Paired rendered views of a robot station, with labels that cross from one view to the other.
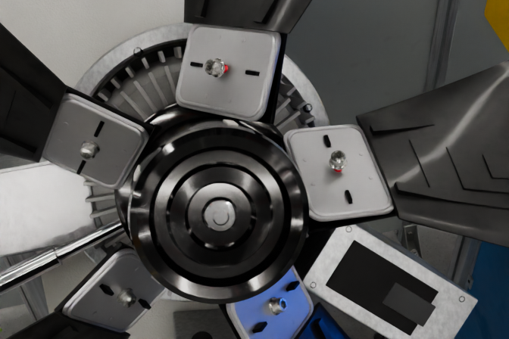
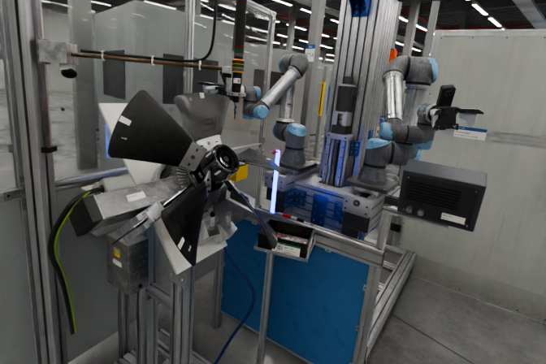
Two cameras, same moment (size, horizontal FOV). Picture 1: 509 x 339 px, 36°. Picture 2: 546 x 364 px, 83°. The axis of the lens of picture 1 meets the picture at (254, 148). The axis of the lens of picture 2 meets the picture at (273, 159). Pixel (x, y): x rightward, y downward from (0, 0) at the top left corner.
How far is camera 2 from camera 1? 0.88 m
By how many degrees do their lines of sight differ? 53
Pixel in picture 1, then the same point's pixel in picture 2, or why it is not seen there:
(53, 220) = (173, 189)
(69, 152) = (186, 160)
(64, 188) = (173, 183)
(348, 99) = not seen: hidden behind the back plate
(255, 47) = (214, 138)
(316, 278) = (227, 196)
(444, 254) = (197, 293)
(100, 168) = (192, 164)
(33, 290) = (56, 347)
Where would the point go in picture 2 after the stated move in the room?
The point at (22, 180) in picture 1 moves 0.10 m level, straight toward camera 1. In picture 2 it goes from (164, 181) to (189, 186)
